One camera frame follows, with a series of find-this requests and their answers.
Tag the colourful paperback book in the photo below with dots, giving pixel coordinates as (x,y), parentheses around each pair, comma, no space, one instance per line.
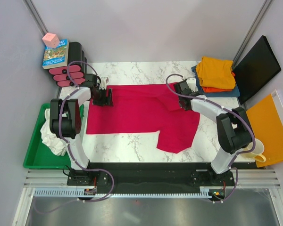
(56,57)

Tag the white crumpled cloth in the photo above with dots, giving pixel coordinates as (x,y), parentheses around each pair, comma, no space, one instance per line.
(50,139)

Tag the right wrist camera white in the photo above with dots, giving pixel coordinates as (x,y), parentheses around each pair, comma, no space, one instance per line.
(192,84)

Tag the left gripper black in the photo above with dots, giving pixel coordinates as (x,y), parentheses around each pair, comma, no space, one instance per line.
(106,101)

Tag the orange folder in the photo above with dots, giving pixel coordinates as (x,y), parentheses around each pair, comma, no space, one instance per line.
(267,128)

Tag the pale yellow mug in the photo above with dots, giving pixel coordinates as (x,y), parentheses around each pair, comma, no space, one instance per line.
(257,153)

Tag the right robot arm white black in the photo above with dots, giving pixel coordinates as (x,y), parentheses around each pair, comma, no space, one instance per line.
(234,131)

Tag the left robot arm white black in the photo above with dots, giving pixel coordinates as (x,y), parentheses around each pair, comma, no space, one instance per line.
(65,119)

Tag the black flat board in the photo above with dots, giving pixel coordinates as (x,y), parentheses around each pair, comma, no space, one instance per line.
(256,69)

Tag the pink cube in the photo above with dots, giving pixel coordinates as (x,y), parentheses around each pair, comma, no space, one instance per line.
(51,40)

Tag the crimson red t-shirt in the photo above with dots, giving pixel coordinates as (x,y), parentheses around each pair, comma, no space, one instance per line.
(144,109)

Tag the black pink mini drawer unit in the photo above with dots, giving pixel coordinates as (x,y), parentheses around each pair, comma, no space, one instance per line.
(77,70)

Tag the green plastic tray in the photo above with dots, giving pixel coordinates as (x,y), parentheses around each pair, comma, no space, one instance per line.
(38,155)

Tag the mustard yellow folded t-shirt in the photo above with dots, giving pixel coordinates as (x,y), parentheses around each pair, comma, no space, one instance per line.
(215,73)

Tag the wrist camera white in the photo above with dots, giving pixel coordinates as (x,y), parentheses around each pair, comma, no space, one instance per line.
(192,84)
(103,83)

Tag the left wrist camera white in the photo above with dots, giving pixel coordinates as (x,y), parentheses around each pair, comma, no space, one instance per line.
(103,83)

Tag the white slotted cable duct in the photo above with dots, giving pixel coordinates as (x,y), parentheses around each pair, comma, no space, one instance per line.
(86,193)

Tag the blue folded t-shirt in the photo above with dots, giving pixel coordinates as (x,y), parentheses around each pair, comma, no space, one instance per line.
(234,93)

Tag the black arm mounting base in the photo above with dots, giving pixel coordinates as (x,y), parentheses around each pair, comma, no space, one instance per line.
(149,177)

